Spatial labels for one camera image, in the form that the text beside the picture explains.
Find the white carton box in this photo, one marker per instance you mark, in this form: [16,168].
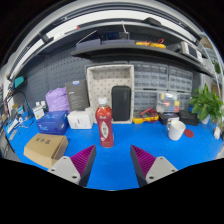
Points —
[79,120]

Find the grey small-parts drawer cabinet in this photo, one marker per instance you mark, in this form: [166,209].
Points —
[185,100]
[180,80]
[145,100]
[149,76]

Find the black rounded speaker case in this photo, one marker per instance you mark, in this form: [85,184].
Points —
[121,103]

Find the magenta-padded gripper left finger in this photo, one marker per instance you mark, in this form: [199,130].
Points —
[68,168]

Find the yellow multimeter with red leads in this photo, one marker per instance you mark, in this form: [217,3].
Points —
[145,118]

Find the purple plastic bag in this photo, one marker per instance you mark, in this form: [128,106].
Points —
[57,100]

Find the red drink bottle white cap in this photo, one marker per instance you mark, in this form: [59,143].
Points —
[105,128]

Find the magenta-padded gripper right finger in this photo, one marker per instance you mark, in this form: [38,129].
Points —
[156,168]

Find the dark workbench shelf with equipment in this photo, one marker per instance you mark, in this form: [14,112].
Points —
[133,50]

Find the flat round red coaster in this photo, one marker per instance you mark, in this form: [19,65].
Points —
[189,133]

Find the white shelf rack with boxes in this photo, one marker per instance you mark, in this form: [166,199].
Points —
[210,55]

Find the black printed product box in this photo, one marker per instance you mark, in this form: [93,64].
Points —
[168,117]

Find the white mug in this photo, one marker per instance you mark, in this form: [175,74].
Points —
[175,130]

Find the small white block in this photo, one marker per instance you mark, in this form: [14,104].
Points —
[217,132]

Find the blue printed box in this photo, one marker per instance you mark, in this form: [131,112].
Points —
[52,122]

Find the small white labelled box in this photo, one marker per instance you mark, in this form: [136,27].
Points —
[38,112]

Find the green potted plant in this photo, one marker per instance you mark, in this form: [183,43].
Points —
[205,103]

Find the teal tool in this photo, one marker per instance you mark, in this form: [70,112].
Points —
[19,82]

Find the brown cardboard box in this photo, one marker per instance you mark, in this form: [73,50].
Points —
[45,149]

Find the dark grey upright box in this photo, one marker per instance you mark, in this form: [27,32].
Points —
[77,96]

